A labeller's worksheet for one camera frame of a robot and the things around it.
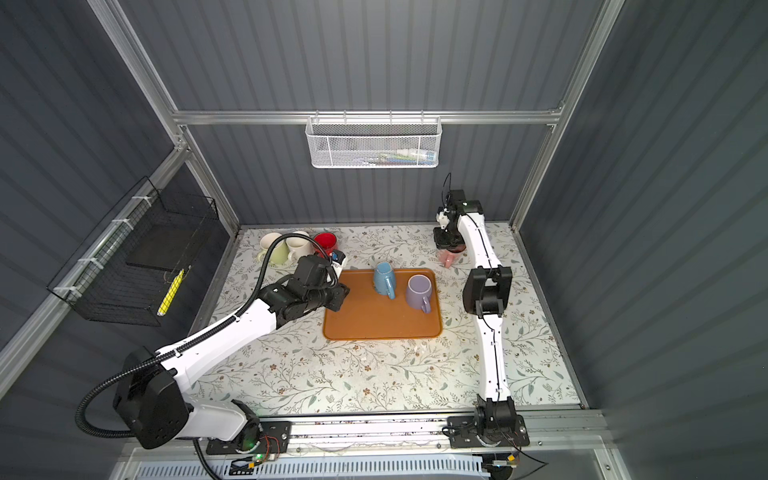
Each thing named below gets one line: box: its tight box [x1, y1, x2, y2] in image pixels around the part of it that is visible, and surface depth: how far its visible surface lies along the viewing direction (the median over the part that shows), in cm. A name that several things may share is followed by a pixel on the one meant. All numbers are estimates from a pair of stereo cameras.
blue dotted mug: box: [374, 262, 396, 300], surface depth 96 cm
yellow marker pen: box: [156, 268, 185, 317], surface depth 70 cm
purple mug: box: [406, 274, 433, 314], surface depth 94 cm
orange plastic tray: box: [323, 268, 443, 340], surface depth 97 cm
